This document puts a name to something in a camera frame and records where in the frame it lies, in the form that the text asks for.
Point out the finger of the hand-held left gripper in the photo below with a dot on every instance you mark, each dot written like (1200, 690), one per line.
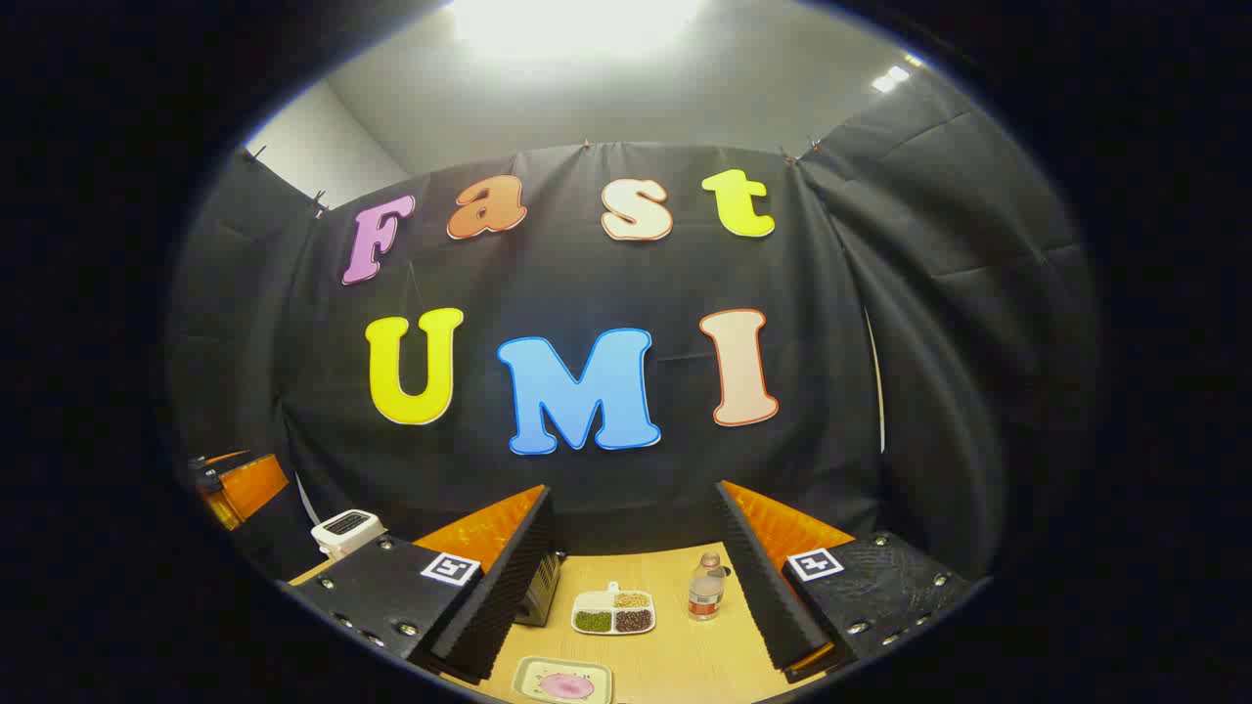
(205, 475)
(249, 486)

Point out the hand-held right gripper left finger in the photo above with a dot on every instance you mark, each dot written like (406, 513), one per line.
(509, 606)

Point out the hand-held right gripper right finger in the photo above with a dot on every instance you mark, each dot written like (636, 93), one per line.
(768, 606)

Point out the black electric oven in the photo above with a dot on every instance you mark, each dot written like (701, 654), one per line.
(540, 592)

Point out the white square plate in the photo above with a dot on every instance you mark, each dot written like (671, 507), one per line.
(528, 675)

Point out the pink round food slice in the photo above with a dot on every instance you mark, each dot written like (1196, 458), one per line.
(565, 685)

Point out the clear bottle with red label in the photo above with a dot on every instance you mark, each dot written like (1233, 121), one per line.
(705, 592)

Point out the green mung beans pile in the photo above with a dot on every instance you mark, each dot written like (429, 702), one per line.
(593, 621)

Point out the white divided tray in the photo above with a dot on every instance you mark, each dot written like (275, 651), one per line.
(613, 611)

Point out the small white appliance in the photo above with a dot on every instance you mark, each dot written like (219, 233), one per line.
(347, 533)

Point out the yellow soybeans pile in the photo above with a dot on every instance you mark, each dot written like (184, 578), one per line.
(632, 598)

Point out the dark red beans pile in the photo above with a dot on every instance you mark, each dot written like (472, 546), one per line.
(634, 620)

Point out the ceiling light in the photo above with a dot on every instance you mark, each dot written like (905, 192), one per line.
(890, 78)

